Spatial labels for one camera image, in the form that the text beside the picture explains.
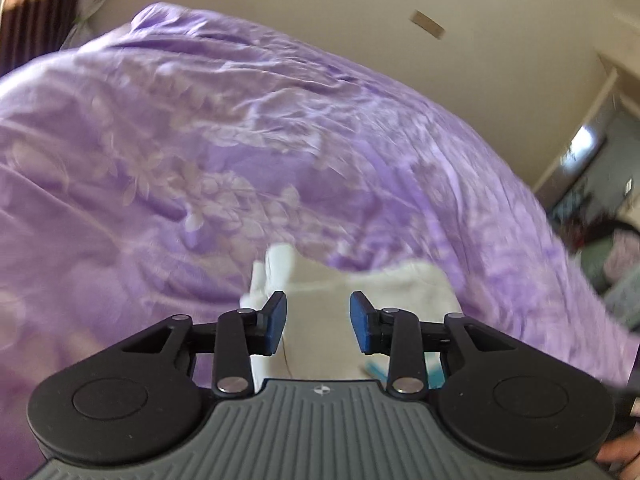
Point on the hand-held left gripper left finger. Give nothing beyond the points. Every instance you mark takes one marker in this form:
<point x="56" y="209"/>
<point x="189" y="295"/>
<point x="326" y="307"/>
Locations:
<point x="278" y="321"/>

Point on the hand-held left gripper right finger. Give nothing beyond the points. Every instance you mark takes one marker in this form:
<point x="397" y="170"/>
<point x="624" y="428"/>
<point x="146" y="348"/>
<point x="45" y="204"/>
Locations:
<point x="360" y="321"/>

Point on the white small garment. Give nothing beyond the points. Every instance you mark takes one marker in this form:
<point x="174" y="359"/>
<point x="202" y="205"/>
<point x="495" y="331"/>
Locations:
<point x="320" y="320"/>

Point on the person's right hand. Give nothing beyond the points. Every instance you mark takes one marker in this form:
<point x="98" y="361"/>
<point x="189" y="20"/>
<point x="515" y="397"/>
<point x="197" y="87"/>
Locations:
<point x="617" y="450"/>

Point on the pink cloth pile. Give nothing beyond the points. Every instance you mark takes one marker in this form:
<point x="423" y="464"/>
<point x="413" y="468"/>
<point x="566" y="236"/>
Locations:
<point x="622" y="260"/>

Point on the purple floral blanket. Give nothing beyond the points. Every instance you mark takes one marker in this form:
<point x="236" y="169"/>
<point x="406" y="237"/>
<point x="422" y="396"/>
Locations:
<point x="200" y="160"/>

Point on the brown tape strip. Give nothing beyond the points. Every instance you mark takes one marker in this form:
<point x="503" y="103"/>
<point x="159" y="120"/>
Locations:
<point x="427" y="24"/>

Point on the brown striped curtain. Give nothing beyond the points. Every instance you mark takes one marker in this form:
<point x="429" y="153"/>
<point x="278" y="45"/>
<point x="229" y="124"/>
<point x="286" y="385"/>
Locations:
<point x="35" y="10"/>

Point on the white door frame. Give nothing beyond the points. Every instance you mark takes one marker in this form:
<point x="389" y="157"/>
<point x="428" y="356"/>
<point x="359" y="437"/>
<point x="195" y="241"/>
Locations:
<point x="575" y="145"/>

